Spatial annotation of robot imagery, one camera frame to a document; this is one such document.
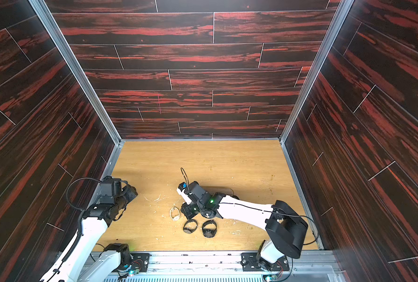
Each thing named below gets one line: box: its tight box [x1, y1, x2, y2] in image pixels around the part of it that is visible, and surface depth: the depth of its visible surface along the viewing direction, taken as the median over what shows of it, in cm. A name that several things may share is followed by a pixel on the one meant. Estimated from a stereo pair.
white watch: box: [169, 206, 181, 222], surface depth 88 cm
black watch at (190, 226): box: [183, 218, 198, 234], surface depth 86 cm
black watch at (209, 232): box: [201, 219, 218, 238], surface depth 81 cm
